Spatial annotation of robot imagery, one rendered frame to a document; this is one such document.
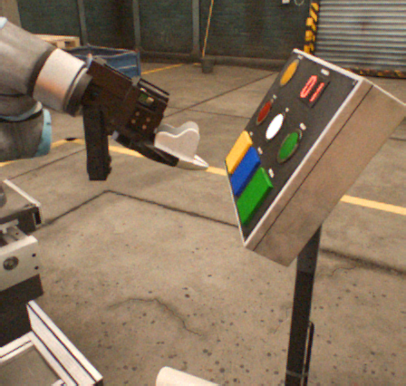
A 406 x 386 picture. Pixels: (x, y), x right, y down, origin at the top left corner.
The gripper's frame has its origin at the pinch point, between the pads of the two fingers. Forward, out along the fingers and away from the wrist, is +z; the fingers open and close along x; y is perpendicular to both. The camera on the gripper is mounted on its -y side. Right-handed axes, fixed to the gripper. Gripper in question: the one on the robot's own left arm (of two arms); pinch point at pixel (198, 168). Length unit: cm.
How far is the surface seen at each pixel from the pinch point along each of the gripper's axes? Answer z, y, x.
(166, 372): 15.2, -39.2, -0.8
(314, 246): 28.9, -5.8, 7.1
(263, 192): 9.6, 2.3, -3.4
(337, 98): 10.3, 18.9, -4.2
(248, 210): 9.6, -1.5, -2.8
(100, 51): -87, -99, 549
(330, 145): 12.1, 13.5, -7.0
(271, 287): 86, -73, 100
